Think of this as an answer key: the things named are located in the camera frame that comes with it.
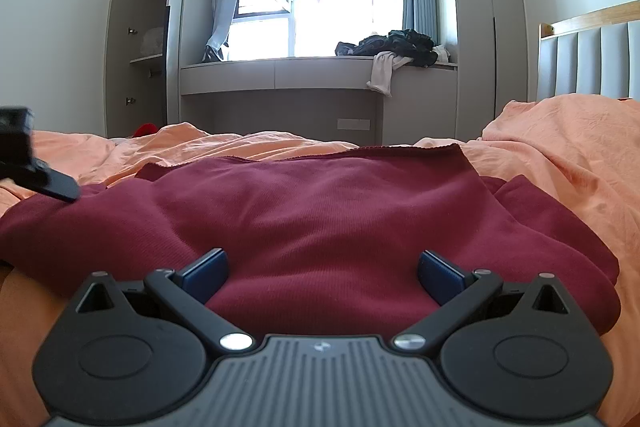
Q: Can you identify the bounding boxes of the white folded bedding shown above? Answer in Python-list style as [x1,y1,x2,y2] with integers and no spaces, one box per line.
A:
[140,27,166,56]

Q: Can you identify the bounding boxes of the white hanging garment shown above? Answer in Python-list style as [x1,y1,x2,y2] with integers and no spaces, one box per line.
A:
[366,51,416,98]

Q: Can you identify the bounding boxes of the grey open wardrobe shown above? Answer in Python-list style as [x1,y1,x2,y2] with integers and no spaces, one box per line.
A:
[104,0,193,140]

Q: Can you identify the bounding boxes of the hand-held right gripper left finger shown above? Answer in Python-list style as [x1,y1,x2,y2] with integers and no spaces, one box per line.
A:
[62,248,256,354]

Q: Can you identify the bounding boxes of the maroon garment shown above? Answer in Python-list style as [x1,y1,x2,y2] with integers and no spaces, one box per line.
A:
[0,144,622,336]

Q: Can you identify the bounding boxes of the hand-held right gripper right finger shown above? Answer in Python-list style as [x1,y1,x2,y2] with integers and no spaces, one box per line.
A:
[391,249,583,353]

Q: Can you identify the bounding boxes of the grey window seat cabinet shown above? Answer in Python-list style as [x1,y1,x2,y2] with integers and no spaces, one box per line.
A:
[179,54,460,146]

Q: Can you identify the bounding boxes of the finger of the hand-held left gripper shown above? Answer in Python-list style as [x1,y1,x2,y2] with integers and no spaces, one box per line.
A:
[0,158,81,202]

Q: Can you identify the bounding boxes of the orange duvet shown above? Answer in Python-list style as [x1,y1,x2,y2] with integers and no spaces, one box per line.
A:
[0,96,640,288]

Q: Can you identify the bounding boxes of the tall grey closed wardrobe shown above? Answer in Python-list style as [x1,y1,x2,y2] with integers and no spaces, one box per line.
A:
[440,0,531,142]

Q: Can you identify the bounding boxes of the pile of dark clothes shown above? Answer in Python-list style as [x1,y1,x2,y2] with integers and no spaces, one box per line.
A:
[334,28,436,68]

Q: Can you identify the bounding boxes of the grey padded wooden headboard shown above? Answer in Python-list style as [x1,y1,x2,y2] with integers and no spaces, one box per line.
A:
[537,0,640,102]

